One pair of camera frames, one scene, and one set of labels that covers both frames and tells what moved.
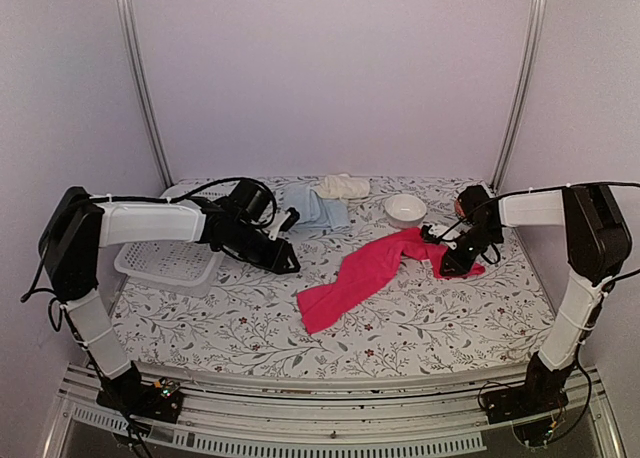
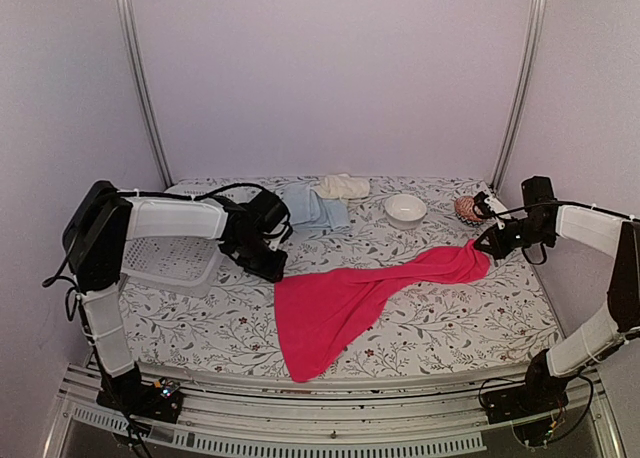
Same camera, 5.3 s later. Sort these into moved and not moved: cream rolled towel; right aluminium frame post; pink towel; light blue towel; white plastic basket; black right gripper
Moved: black right gripper; pink towel
Not moved: white plastic basket; light blue towel; cream rolled towel; right aluminium frame post
